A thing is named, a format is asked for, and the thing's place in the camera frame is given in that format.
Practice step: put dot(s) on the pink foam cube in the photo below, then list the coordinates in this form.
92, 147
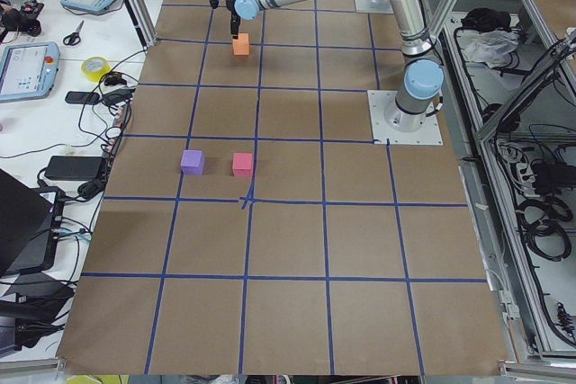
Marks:
242, 165

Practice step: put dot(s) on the near teach pendant tablet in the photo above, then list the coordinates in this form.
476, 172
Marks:
28, 71

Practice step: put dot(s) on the black power adapter brick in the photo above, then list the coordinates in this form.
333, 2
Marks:
73, 168

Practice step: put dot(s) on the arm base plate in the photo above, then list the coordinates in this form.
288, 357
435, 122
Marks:
373, 6
391, 126

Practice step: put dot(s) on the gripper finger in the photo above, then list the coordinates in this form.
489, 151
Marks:
234, 25

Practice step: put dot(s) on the black laptop computer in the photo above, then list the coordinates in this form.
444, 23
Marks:
30, 219

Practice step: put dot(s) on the black handled scissors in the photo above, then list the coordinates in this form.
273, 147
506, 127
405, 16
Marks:
73, 38

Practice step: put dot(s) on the yellow tape roll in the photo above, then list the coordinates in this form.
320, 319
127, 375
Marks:
95, 68

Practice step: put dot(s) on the orange foam cube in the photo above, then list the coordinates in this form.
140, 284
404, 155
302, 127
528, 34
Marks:
241, 44

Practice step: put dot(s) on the black phone handset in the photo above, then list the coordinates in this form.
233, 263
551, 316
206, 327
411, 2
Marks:
82, 98

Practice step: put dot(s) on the purple foam cube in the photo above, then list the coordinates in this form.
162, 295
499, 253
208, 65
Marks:
192, 162

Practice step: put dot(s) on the crumpled white cloth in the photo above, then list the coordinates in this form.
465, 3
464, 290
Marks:
492, 48

